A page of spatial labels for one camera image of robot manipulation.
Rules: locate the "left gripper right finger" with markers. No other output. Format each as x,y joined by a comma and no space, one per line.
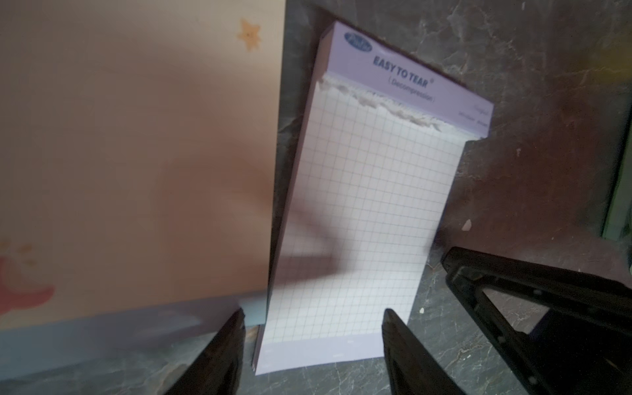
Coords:
411,368

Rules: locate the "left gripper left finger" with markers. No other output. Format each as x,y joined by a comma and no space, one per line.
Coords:
217,370

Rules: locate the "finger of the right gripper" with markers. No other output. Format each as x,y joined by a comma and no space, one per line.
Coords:
559,331

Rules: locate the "green memo pad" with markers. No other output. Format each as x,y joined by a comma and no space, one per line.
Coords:
618,221

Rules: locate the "purple grid memo pad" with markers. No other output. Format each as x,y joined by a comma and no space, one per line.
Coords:
379,149

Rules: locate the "blue-edged beige memo pad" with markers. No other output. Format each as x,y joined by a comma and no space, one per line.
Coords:
138,147

